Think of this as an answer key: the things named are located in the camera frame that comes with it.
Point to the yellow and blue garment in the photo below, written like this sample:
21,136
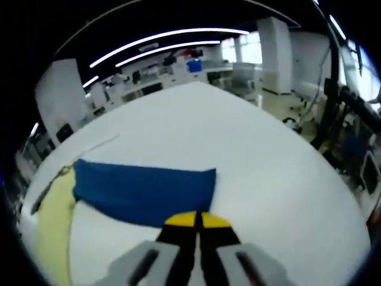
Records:
143,193

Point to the white workbench row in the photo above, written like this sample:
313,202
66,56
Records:
154,86

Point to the white square column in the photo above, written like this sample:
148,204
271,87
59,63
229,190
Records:
59,92
275,53

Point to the black metal stand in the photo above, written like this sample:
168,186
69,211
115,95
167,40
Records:
357,102

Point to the short ceiling light strip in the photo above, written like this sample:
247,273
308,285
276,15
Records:
90,81
34,129

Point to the blue storage bin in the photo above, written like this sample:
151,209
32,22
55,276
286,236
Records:
194,66

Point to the long ceiling light strip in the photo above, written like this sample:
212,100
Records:
166,35
166,47

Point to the black square case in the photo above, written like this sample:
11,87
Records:
64,133

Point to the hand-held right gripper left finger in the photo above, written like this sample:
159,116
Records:
175,253

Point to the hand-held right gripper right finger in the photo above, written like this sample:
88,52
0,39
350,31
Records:
217,247

